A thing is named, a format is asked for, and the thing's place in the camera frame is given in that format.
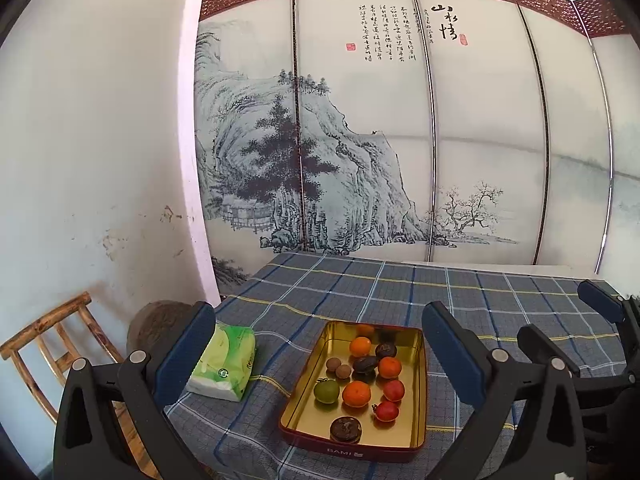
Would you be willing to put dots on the green tissue packet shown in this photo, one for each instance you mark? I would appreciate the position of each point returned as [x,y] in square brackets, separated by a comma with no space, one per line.
[225,360]

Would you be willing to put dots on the red tin box gold inside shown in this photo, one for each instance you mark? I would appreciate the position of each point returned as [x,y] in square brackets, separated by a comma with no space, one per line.
[305,402]

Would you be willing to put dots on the green tomato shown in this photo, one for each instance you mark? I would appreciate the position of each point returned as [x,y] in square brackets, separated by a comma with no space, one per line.
[326,391]

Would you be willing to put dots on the small red tomato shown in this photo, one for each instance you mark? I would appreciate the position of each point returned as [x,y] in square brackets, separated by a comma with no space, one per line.
[386,411]

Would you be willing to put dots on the orange-red tomato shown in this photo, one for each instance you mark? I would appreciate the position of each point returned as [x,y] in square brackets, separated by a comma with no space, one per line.
[393,390]

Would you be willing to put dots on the blue plaid tablecloth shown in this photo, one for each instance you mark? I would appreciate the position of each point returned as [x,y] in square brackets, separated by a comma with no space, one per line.
[400,290]

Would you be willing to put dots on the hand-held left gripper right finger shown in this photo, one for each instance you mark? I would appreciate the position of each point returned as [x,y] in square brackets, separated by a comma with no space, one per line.
[450,355]

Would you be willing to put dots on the dark water chestnut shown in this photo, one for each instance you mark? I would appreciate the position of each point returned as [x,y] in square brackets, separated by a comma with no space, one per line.
[346,429]
[365,364]
[386,350]

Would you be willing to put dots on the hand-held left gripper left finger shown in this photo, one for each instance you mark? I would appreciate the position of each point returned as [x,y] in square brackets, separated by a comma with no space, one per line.
[182,360]

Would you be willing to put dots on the wooden chair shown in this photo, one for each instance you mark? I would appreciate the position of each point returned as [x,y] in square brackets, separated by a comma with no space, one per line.
[45,321]

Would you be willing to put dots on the brown longan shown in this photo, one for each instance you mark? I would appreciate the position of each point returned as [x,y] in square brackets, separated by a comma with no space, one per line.
[344,373]
[332,364]

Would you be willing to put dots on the tangerine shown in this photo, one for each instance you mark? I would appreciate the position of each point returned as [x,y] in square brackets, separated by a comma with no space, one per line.
[389,367]
[356,393]
[360,346]

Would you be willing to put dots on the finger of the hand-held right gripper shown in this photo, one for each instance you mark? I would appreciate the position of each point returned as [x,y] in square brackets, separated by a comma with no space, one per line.
[602,302]
[542,345]

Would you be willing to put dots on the ink landscape folding screen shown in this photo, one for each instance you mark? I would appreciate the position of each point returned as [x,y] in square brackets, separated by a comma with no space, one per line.
[350,160]

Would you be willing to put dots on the brown round object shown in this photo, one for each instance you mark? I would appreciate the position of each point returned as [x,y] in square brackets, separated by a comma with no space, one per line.
[155,325]

